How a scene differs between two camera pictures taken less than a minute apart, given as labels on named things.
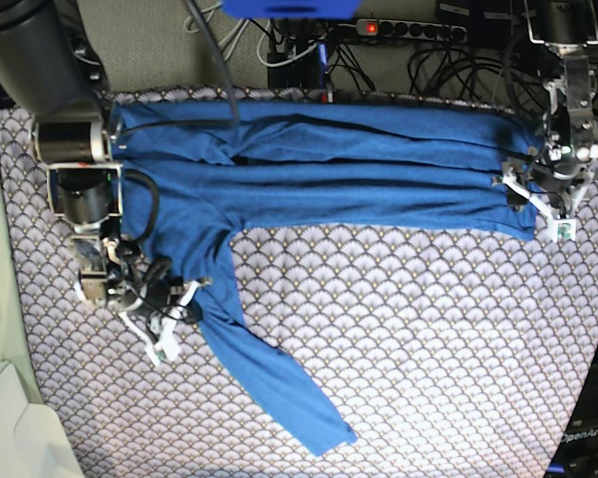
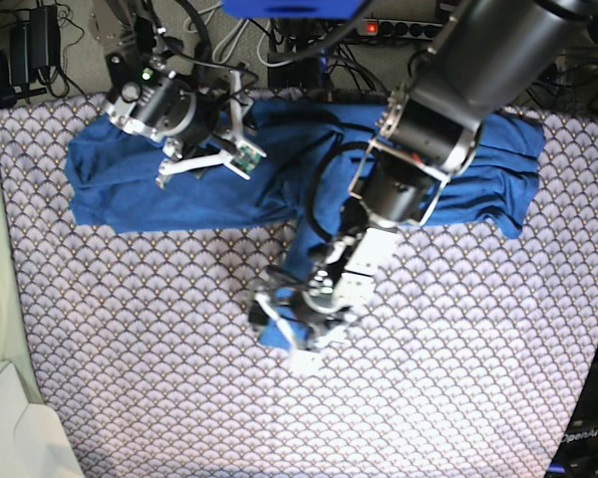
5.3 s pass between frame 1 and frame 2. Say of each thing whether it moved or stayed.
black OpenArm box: stayed
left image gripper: moved
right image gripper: moved
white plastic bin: stayed
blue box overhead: stayed
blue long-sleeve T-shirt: moved
